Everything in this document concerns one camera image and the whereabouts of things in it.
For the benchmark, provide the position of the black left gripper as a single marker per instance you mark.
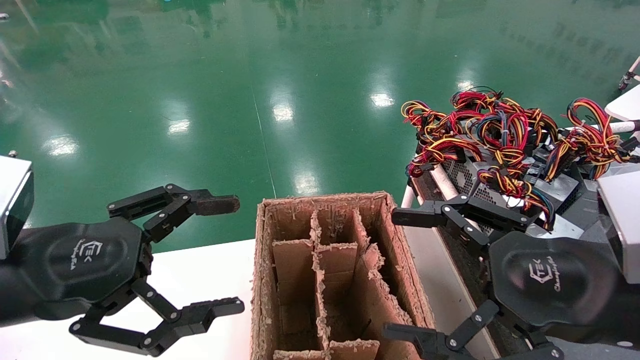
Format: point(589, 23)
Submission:
point(80, 260)

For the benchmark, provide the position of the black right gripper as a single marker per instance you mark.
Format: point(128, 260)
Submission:
point(550, 280)

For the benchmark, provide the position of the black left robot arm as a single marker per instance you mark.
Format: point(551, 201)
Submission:
point(11, 300)

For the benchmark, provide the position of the short white rack pipe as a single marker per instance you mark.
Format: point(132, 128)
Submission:
point(409, 199)

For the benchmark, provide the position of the brown cardboard box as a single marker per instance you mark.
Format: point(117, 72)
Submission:
point(261, 310)

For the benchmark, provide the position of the long white rack pipe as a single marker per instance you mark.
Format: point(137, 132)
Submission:
point(442, 182)

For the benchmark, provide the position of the brown cardboard divider insert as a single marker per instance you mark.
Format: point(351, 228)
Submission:
point(292, 270)

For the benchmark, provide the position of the white pipe under board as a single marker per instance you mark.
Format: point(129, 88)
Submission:
point(625, 127)

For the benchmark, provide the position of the white table board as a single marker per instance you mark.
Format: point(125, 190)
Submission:
point(627, 105)

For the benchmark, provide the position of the white pipe with black clamp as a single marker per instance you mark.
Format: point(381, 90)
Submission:
point(631, 74)

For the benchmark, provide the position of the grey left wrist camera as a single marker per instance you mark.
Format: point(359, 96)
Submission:
point(12, 200)

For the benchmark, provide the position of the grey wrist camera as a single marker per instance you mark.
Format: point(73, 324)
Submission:
point(12, 200)
point(625, 225)

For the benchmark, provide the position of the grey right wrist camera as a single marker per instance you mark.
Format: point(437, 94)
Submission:
point(625, 225)

